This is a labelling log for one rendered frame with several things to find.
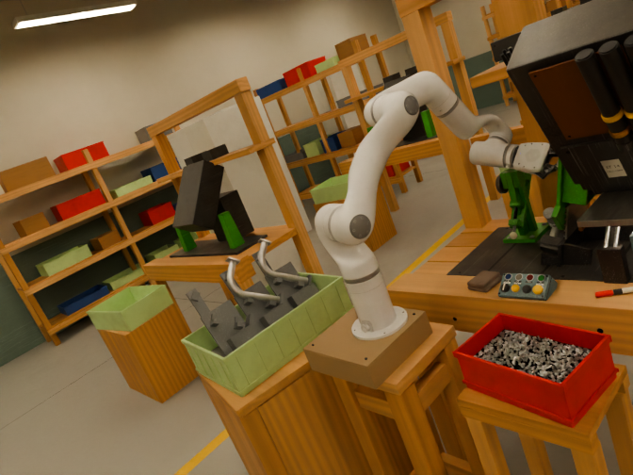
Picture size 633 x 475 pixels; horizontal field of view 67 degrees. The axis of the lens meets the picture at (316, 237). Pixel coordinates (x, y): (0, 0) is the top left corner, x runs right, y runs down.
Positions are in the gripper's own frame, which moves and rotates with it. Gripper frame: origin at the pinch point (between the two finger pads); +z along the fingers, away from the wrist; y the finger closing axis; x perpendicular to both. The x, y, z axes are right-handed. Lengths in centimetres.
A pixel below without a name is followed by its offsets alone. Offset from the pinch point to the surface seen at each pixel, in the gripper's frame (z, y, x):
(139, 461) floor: -203, -213, 40
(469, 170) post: -49, 5, 33
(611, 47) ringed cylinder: 21, 3, -56
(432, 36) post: -65, 47, -5
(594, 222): 19.0, -23.7, -19.4
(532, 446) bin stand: 14, -88, 14
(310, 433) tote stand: -57, -120, 0
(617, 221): 24.1, -22.5, -20.5
